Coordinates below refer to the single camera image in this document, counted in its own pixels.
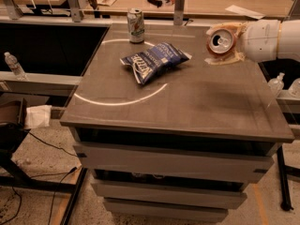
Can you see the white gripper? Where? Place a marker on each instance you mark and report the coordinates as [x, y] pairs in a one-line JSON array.
[[262, 40]]

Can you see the red coke can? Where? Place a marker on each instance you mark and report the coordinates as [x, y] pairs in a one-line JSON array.
[[220, 41]]

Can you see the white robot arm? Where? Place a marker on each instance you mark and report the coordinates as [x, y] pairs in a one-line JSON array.
[[288, 41]]

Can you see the white green soda can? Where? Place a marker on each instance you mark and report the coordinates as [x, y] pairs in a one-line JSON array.
[[135, 25]]

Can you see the white paper sheet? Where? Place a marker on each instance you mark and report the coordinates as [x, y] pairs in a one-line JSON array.
[[245, 12]]

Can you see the clear sanitizer bottle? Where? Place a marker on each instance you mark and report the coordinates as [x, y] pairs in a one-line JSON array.
[[276, 84]]

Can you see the blue chip bag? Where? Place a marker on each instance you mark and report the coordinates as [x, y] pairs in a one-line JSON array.
[[147, 64]]

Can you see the grey drawer cabinet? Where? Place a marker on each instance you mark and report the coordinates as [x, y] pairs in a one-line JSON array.
[[193, 107]]

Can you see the top grey drawer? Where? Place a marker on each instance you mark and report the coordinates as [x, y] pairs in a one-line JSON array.
[[172, 162]]

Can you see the grey drawer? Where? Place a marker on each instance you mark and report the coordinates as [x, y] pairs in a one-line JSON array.
[[164, 210], [172, 162], [167, 194]]

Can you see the paper note on desk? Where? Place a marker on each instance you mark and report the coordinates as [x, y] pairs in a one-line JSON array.
[[107, 3]]

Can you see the black table leg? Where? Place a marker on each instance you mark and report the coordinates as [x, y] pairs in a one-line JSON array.
[[286, 204]]

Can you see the middle grey drawer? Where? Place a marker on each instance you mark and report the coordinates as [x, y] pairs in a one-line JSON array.
[[167, 194]]

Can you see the bottom grey drawer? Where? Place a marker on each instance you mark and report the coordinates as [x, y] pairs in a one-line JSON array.
[[164, 210]]

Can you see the white crumpled paper towel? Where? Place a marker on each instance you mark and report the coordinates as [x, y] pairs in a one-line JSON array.
[[38, 116]]

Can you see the clear plastic water bottle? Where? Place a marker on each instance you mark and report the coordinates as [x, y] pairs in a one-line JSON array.
[[15, 66]]

